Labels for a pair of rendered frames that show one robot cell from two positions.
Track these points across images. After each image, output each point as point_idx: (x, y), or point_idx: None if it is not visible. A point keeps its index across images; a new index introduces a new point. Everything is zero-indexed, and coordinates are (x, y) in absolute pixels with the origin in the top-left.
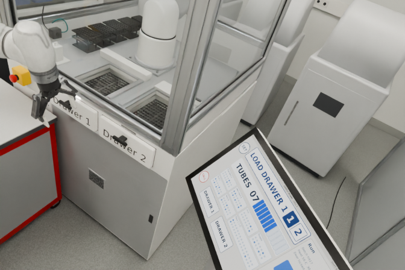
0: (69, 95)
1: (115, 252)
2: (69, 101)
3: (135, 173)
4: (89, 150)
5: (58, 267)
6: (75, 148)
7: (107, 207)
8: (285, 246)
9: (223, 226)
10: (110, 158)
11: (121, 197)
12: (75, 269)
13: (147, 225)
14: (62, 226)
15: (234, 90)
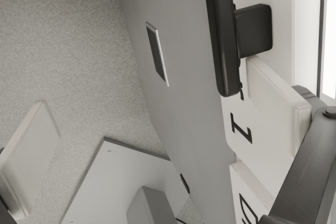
0: (301, 132)
1: (123, 76)
2: (261, 76)
3: (220, 216)
4: (181, 52)
5: (40, 47)
6: None
7: (146, 65)
8: None
9: None
10: (205, 141)
11: (172, 122)
12: (61, 65)
13: (176, 164)
14: None
15: None
